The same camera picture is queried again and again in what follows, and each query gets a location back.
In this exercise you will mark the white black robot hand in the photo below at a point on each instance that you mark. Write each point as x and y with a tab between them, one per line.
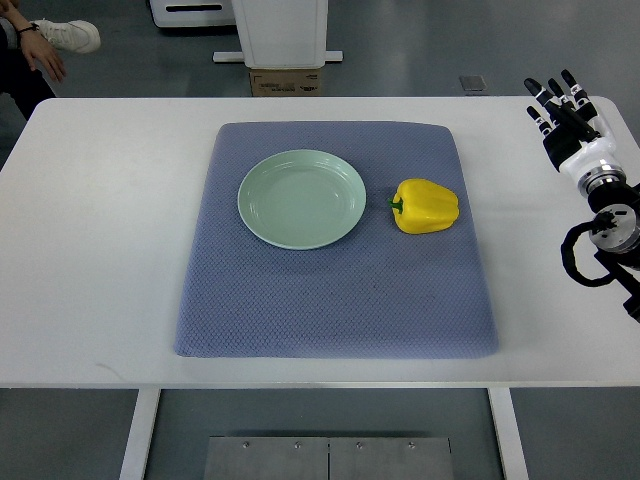
576	137

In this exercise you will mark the bystander hand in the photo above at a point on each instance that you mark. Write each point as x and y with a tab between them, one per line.
38	51

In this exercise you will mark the yellow bell pepper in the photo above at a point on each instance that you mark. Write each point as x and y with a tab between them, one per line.
421	206

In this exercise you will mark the bystander forearm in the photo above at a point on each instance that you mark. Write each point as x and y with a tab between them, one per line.
11	12

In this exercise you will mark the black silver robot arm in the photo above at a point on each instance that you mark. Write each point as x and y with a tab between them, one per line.
614	231

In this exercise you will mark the grey floor plate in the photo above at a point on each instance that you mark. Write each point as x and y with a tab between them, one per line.
473	83

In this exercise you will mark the light green plate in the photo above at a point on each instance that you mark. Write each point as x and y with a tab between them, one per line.
301	199

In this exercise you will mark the bystander dark trousers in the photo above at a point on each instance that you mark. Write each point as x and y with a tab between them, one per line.
25	86

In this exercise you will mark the white sneaker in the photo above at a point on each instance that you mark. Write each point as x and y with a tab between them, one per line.
77	36

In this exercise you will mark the white cabinet with slot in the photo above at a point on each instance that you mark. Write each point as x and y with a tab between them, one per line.
191	14

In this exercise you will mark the blue textured mat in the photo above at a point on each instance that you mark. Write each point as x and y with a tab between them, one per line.
376	293

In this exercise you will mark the cardboard box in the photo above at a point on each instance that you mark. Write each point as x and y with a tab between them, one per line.
285	82

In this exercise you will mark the right white table leg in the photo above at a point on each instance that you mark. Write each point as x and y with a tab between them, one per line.
507	434

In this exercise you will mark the white table leg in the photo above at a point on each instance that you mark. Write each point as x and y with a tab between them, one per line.
507	434
140	435

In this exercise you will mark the left white table leg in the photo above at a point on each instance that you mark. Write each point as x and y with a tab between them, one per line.
140	435

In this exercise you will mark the white pedestal column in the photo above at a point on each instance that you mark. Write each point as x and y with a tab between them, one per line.
281	34

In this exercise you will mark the metal base plate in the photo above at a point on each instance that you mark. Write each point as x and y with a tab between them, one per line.
328	458

